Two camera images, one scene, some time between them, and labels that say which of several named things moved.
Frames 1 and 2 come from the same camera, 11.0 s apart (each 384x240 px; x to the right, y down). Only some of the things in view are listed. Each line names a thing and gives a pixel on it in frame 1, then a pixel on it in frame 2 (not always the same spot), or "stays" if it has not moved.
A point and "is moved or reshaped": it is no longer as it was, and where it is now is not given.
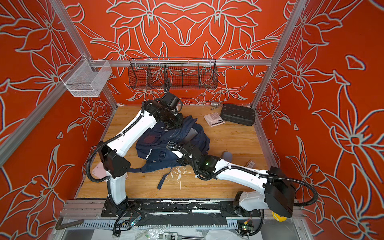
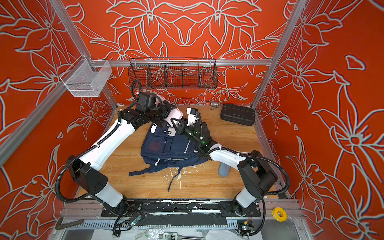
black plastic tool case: x=241 y=115 stays
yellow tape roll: x=278 y=218 stays
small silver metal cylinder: x=214 y=104 stays
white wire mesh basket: x=86 y=78 stays
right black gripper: x=179 y=161 to x=181 y=128
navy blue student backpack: x=152 y=154 is moved or reshaped
